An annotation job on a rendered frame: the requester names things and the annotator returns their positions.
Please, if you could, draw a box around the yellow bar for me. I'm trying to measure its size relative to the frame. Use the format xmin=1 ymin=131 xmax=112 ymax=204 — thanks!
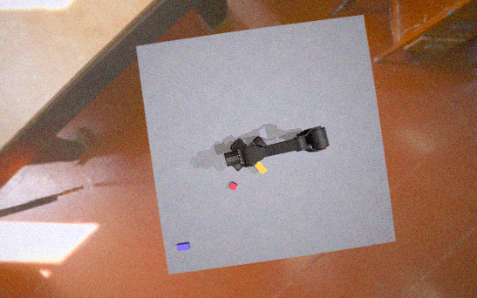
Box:
xmin=255 ymin=162 xmax=267 ymax=174

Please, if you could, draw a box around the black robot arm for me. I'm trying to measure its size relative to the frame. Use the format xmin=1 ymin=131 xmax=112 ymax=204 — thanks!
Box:
xmin=224 ymin=125 xmax=329 ymax=167

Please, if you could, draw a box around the small red cube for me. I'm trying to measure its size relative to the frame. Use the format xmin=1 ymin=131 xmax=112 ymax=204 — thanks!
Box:
xmin=229 ymin=181 xmax=237 ymax=190

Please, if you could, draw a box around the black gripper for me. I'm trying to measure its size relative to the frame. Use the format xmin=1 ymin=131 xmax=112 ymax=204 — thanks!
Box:
xmin=233 ymin=136 xmax=266 ymax=171

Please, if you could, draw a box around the small purple block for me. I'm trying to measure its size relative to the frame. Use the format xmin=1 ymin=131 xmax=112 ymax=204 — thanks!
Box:
xmin=177 ymin=242 xmax=190 ymax=251

